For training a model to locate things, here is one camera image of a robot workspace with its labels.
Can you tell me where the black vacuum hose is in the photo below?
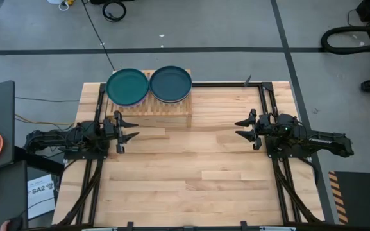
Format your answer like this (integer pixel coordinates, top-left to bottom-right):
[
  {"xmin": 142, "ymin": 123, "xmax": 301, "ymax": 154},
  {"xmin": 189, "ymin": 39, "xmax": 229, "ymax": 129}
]
[{"xmin": 320, "ymin": 25, "xmax": 370, "ymax": 55}]

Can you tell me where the yellow floor cable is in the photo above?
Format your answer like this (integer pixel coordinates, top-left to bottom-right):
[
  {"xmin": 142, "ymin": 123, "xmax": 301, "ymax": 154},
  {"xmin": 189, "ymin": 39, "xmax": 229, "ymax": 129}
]
[{"xmin": 14, "ymin": 113, "xmax": 76, "ymax": 126}]

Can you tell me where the long thin black cable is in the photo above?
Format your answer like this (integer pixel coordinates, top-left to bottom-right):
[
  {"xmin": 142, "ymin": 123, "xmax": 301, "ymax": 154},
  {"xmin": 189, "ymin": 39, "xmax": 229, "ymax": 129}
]
[{"xmin": 81, "ymin": 0, "xmax": 115, "ymax": 71}]

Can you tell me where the wooden slatted shelf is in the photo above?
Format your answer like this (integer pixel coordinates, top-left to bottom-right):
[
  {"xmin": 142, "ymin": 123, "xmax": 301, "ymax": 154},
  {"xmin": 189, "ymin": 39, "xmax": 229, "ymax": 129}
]
[{"xmin": 105, "ymin": 69, "xmax": 193, "ymax": 128}]

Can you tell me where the coiled black cable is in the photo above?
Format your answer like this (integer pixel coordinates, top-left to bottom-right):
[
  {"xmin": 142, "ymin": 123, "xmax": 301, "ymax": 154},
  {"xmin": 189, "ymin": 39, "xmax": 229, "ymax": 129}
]
[{"xmin": 102, "ymin": 0, "xmax": 127, "ymax": 22}]

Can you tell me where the dark blue-teal plate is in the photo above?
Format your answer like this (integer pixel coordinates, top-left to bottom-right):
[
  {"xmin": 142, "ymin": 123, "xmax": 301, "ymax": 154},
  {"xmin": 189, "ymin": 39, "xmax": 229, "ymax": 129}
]
[{"xmin": 149, "ymin": 65, "xmax": 193, "ymax": 104}]

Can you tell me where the black computer mouse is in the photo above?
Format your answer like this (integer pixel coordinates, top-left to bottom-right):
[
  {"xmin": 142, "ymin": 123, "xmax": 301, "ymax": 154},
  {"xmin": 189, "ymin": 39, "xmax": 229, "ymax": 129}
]
[{"xmin": 6, "ymin": 216, "xmax": 24, "ymax": 231}]

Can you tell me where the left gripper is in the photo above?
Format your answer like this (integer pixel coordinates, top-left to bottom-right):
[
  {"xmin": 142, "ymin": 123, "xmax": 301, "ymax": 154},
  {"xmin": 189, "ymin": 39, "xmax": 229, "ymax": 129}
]
[{"xmin": 101, "ymin": 110, "xmax": 140, "ymax": 154}]

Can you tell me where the hazard-striped black mat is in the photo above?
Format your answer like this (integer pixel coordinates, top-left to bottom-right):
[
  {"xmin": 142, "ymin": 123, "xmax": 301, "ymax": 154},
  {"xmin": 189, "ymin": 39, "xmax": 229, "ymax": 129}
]
[{"xmin": 328, "ymin": 170, "xmax": 370, "ymax": 225}]

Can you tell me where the black aluminium rig frame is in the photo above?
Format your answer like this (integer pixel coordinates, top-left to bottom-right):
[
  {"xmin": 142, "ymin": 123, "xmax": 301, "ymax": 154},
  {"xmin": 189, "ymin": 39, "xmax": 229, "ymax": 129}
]
[{"xmin": 53, "ymin": 81, "xmax": 326, "ymax": 231}]

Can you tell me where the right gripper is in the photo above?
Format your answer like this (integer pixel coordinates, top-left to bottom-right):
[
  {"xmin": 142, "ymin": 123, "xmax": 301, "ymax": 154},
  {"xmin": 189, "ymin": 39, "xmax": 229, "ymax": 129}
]
[{"xmin": 234, "ymin": 108, "xmax": 280, "ymax": 151}]

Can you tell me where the white printed paper sheet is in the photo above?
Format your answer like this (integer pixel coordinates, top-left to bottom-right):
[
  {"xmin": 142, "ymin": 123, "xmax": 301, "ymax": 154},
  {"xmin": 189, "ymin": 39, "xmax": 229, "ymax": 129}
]
[{"xmin": 26, "ymin": 173, "xmax": 56, "ymax": 220}]

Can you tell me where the grey floor cable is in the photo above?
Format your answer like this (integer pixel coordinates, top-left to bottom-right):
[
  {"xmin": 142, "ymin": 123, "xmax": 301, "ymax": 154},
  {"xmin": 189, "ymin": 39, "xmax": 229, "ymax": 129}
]
[{"xmin": 14, "ymin": 96, "xmax": 80, "ymax": 103}]

